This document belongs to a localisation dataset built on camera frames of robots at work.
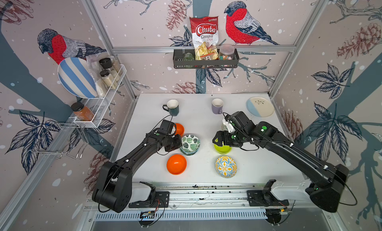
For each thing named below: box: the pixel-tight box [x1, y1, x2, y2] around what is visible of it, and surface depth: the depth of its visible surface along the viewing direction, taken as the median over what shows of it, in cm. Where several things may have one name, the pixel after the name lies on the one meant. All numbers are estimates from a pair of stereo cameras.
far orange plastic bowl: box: [174, 122, 186, 137], surface depth 99 cm
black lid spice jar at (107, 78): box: [99, 69, 116, 89], surface depth 78 cm
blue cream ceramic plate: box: [246, 96, 275, 118], surface depth 116 cm
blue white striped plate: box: [57, 56, 98, 99], surface depth 68 cm
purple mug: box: [211, 98, 224, 115], surface depth 106 cm
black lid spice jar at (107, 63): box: [98, 57, 115, 71], surface depth 81 cm
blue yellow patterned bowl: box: [214, 155, 238, 179], surface depth 84 cm
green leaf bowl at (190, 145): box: [180, 133, 201, 156], surface depth 90 cm
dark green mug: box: [162, 99, 180, 116], surface depth 106 cm
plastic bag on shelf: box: [86, 53, 108, 98], surface depth 72 cm
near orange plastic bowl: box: [166, 154, 188, 176], surface depth 83 cm
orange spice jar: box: [70, 102, 95, 122], surface depth 63 cm
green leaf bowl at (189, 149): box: [179, 144, 200, 156], surface depth 89 cm
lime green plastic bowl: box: [213, 138, 232, 155], surface depth 88 cm
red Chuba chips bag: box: [189, 15, 219, 61], surface depth 84 cm
